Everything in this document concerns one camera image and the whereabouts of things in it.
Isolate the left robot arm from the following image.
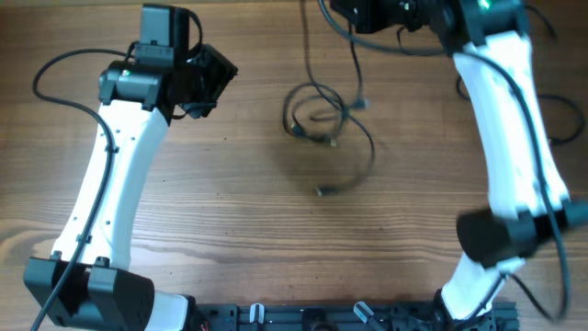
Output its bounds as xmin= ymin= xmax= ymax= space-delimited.
xmin=23 ymin=4 xmax=237 ymax=330

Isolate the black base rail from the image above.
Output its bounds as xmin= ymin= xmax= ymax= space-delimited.
xmin=190 ymin=302 xmax=520 ymax=331

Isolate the thin black USB cable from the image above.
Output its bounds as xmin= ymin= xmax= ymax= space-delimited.
xmin=298 ymin=0 xmax=378 ymax=199

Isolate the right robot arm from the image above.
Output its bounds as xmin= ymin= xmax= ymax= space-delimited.
xmin=320 ymin=0 xmax=587 ymax=329

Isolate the thick black USB cable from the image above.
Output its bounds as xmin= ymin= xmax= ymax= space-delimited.
xmin=280 ymin=81 xmax=350 ymax=149

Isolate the left camera black cable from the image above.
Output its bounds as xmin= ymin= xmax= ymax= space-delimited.
xmin=28 ymin=48 xmax=139 ymax=331

